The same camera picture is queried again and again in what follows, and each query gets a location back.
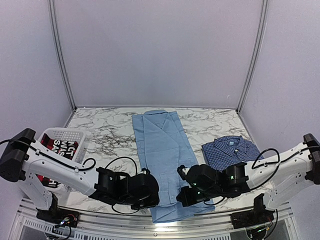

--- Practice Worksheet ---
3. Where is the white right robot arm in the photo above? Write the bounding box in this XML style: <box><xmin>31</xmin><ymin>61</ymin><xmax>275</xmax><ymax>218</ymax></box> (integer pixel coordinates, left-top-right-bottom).
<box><xmin>176</xmin><ymin>133</ymin><xmax>320</xmax><ymax>224</ymax></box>

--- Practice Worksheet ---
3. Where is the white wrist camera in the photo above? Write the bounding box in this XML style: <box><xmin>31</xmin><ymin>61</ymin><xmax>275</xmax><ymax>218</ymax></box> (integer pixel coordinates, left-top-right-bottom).
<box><xmin>137</xmin><ymin>168</ymin><xmax>151</xmax><ymax>175</ymax></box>
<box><xmin>177</xmin><ymin>165</ymin><xmax>189</xmax><ymax>181</ymax></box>

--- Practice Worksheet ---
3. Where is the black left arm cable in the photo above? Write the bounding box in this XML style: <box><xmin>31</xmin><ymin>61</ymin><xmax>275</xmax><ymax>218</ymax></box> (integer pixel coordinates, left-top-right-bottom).
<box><xmin>74</xmin><ymin>156</ymin><xmax>141</xmax><ymax>176</ymax></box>

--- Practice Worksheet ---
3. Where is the aluminium front frame rail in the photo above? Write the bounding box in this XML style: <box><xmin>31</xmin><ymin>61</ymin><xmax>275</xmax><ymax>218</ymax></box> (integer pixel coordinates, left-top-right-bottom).
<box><xmin>8</xmin><ymin>198</ymin><xmax>302</xmax><ymax>240</ymax></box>

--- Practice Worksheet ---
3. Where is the blue checked folded shirt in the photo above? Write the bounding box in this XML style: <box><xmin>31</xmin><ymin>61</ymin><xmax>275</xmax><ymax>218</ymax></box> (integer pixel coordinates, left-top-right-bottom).
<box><xmin>201</xmin><ymin>135</ymin><xmax>264</xmax><ymax>172</ymax></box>

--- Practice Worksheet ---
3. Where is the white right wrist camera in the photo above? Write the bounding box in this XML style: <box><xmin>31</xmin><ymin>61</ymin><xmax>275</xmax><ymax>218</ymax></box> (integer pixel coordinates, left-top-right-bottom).
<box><xmin>177</xmin><ymin>165</ymin><xmax>189</xmax><ymax>181</ymax></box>

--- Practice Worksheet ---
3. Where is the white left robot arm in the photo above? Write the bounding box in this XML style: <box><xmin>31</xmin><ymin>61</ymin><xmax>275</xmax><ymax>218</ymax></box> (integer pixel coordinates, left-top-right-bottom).
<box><xmin>0</xmin><ymin>128</ymin><xmax>160</xmax><ymax>223</ymax></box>

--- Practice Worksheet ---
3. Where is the right aluminium corner post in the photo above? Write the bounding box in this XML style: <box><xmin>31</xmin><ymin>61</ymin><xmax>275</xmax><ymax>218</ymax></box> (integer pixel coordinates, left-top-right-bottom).
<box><xmin>236</xmin><ymin>0</ymin><xmax>269</xmax><ymax>115</ymax></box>

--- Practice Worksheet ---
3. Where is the light blue long sleeve shirt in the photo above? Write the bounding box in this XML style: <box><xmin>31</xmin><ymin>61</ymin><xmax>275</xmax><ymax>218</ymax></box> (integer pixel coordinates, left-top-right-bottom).
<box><xmin>132</xmin><ymin>110</ymin><xmax>215</xmax><ymax>224</ymax></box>

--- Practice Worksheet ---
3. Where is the red black plaid shirt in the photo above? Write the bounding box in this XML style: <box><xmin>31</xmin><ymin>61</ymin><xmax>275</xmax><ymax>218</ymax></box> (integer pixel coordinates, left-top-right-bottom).
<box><xmin>36</xmin><ymin>133</ymin><xmax>79</xmax><ymax>191</ymax></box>

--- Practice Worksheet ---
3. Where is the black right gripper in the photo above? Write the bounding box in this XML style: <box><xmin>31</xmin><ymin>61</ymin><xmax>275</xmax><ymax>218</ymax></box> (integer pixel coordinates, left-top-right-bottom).
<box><xmin>176</xmin><ymin>186</ymin><xmax>222</xmax><ymax>208</ymax></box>

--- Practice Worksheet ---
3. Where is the white plastic laundry basket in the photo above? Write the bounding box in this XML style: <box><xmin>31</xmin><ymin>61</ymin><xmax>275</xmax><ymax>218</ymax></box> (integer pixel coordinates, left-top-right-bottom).
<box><xmin>38</xmin><ymin>127</ymin><xmax>86</xmax><ymax>198</ymax></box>

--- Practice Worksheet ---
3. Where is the left aluminium corner post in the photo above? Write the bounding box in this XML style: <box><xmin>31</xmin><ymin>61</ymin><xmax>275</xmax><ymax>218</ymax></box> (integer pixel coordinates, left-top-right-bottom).
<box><xmin>47</xmin><ymin>0</ymin><xmax>77</xmax><ymax>112</ymax></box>

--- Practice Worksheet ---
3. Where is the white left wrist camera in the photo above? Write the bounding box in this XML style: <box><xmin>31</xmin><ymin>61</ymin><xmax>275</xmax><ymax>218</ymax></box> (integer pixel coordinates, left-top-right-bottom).
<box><xmin>137</xmin><ymin>168</ymin><xmax>151</xmax><ymax>175</ymax></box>

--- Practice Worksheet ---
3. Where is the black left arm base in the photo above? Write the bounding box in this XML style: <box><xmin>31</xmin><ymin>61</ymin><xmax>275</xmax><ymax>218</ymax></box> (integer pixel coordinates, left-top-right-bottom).
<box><xmin>36</xmin><ymin>194</ymin><xmax>80</xmax><ymax>228</ymax></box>

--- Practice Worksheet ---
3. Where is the aluminium corner post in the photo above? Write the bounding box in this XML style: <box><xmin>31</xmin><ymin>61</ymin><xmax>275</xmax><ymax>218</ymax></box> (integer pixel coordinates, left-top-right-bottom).
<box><xmin>236</xmin><ymin>0</ymin><xmax>269</xmax><ymax>115</ymax></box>
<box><xmin>47</xmin><ymin>0</ymin><xmax>77</xmax><ymax>112</ymax></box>

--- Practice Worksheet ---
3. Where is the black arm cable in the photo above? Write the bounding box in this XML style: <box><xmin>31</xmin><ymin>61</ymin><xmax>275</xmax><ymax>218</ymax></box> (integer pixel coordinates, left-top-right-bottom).
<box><xmin>74</xmin><ymin>156</ymin><xmax>141</xmax><ymax>176</ymax></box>
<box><xmin>251</xmin><ymin>147</ymin><xmax>281</xmax><ymax>176</ymax></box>

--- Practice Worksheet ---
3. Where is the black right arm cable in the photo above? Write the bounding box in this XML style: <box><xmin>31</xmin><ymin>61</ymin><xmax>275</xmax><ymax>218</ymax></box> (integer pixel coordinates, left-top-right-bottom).
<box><xmin>251</xmin><ymin>147</ymin><xmax>281</xmax><ymax>176</ymax></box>

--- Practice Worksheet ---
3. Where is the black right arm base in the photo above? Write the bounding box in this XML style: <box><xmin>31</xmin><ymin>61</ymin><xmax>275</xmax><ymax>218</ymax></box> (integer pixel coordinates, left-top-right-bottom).
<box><xmin>230</xmin><ymin>193</ymin><xmax>275</xmax><ymax>229</ymax></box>

